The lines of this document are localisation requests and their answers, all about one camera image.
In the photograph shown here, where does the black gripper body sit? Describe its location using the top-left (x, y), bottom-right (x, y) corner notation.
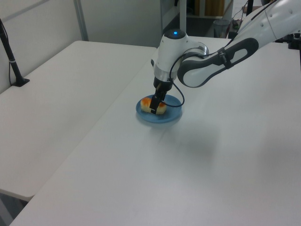
top-left (153, 77), bottom-right (174, 97)

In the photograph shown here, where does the grey mesh waste bin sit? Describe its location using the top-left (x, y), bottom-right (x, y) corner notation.
top-left (213, 19), bottom-right (230, 39)

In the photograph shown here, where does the toy bread loaf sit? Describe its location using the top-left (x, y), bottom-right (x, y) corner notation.
top-left (140, 97), bottom-right (167, 116)

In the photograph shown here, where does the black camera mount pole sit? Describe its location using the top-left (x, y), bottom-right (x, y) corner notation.
top-left (0, 18), bottom-right (31, 88)

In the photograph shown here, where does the grey metal frame post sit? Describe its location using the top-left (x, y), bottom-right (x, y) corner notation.
top-left (73, 0), bottom-right (89, 42)
top-left (179, 0), bottom-right (188, 37)

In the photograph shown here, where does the blue oval plate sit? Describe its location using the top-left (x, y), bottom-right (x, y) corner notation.
top-left (135, 94), bottom-right (183, 124)

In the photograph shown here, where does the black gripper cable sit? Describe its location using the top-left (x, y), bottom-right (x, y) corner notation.
top-left (163, 47), bottom-right (228, 108)

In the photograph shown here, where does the black table clamp mount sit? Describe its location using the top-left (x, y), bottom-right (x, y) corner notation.
top-left (274, 32), bottom-right (301, 50)

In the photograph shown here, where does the wooden shelf unit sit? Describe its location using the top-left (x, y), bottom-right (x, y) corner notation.
top-left (194, 0), bottom-right (234, 17)

